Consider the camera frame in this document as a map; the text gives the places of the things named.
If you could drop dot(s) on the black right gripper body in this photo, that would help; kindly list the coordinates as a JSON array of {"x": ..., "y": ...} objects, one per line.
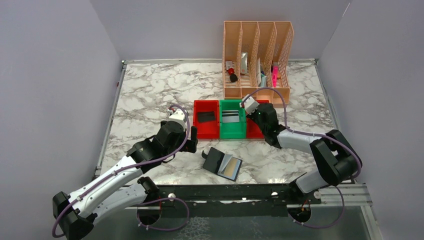
[{"x": 253, "y": 118}]

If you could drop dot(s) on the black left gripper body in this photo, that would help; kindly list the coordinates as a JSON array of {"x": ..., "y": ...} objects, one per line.
[{"x": 191, "y": 144}]

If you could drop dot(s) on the black leather card holder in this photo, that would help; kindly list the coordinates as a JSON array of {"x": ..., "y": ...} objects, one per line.
[{"x": 212, "y": 159}]

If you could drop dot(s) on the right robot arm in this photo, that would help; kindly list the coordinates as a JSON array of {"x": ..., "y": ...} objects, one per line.
[{"x": 334, "y": 157}]

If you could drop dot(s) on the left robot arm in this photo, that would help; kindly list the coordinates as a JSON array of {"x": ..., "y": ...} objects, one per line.
[{"x": 123, "y": 185}]

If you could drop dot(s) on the silver striped card in bin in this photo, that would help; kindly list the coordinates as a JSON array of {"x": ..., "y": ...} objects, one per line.
[{"x": 230, "y": 116}]

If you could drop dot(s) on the black card in bin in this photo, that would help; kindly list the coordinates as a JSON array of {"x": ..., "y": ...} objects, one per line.
[{"x": 205, "y": 116}]

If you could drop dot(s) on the right red plastic bin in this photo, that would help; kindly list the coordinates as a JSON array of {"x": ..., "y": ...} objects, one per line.
[{"x": 252, "y": 129}]

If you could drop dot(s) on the red plastic bin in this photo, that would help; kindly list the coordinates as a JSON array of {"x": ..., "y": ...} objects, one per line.
[
  {"x": 252, "y": 129},
  {"x": 207, "y": 130}
]

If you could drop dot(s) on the green plastic bin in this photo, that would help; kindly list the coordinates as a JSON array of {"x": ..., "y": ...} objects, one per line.
[{"x": 232, "y": 131}]

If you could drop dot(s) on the light blue glue stick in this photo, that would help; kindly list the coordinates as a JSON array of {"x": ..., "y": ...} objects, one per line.
[{"x": 263, "y": 82}]

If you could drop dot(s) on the left red plastic bin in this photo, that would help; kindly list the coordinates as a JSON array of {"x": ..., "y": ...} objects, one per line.
[{"x": 207, "y": 130}]

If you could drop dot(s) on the pink highlighter pen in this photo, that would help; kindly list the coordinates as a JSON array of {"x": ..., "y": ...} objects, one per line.
[{"x": 275, "y": 74}]

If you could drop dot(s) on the black round cap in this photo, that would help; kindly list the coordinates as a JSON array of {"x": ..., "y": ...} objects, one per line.
[{"x": 233, "y": 78}]

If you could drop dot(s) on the grey white tube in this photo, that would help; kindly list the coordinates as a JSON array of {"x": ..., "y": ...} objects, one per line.
[{"x": 244, "y": 63}]

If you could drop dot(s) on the red round cap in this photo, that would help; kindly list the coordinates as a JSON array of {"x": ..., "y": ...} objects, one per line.
[{"x": 231, "y": 71}]

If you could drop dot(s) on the peach plastic file organizer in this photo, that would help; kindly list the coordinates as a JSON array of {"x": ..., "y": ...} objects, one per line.
[{"x": 268, "y": 44}]

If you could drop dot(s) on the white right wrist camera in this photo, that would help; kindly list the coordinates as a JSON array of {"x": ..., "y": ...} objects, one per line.
[{"x": 250, "y": 105}]

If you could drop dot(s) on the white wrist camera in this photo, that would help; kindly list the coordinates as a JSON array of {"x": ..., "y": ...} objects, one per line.
[
  {"x": 250, "y": 105},
  {"x": 178, "y": 116}
]

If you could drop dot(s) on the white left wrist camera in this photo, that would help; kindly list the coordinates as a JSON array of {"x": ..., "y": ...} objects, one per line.
[{"x": 178, "y": 116}]

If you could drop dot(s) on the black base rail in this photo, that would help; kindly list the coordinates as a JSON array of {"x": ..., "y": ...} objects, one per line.
[{"x": 225, "y": 200}]

